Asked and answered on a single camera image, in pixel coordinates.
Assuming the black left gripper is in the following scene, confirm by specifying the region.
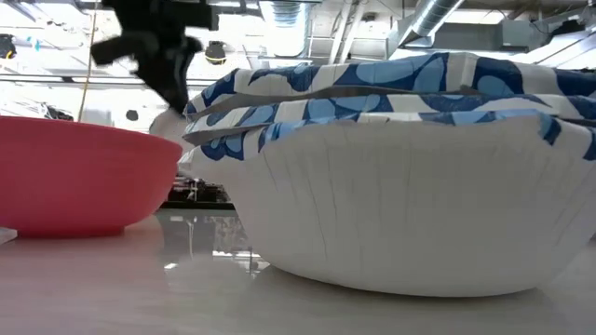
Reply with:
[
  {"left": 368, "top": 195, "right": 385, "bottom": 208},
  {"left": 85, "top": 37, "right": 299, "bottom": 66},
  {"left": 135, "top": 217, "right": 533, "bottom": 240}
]
[{"left": 90, "top": 0, "right": 220, "bottom": 115}]

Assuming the red plastic bowl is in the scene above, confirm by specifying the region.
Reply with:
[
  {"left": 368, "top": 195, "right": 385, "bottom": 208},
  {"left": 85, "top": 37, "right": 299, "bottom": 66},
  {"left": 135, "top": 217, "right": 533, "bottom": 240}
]
[{"left": 0, "top": 115, "right": 183, "bottom": 239}]

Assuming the black ceiling dome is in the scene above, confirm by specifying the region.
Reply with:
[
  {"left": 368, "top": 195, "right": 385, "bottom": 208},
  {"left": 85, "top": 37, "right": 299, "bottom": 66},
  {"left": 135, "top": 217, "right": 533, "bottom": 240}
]
[{"left": 204, "top": 40, "right": 228, "bottom": 66}]

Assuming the black ceiling device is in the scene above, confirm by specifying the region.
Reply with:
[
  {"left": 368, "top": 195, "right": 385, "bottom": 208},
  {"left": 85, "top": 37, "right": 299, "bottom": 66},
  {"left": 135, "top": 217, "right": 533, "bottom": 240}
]
[{"left": 0, "top": 33, "right": 18, "bottom": 60}]

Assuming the yellow cable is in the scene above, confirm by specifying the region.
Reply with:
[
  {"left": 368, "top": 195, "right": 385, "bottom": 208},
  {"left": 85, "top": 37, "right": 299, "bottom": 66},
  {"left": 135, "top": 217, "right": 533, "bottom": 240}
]
[{"left": 76, "top": 0, "right": 100, "bottom": 123}]

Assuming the ceiling light rail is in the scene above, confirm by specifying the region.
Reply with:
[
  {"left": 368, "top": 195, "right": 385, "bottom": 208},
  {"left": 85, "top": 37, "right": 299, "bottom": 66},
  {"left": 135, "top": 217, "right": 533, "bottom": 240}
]
[{"left": 0, "top": 73, "right": 220, "bottom": 89}]

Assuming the round silver ceiling duct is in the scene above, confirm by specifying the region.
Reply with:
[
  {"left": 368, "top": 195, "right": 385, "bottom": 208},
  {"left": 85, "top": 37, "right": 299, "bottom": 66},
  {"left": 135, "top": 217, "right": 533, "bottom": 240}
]
[{"left": 258, "top": 0, "right": 312, "bottom": 60}]

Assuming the black metal table frame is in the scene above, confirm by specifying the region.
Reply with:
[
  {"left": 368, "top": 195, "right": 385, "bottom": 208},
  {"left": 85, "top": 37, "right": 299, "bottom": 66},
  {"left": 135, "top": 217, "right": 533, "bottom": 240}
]
[{"left": 160, "top": 199, "right": 237, "bottom": 210}]

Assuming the slanted silver ceiling duct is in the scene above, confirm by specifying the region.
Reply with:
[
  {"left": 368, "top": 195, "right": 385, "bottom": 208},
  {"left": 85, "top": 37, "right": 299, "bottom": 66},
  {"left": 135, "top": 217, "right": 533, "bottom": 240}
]
[{"left": 400, "top": 0, "right": 467, "bottom": 47}]

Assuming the grey rectangular air duct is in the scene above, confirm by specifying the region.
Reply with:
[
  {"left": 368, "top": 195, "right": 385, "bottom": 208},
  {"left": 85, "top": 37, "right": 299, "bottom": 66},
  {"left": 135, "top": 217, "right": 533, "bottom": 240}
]
[{"left": 404, "top": 20, "right": 535, "bottom": 53}]

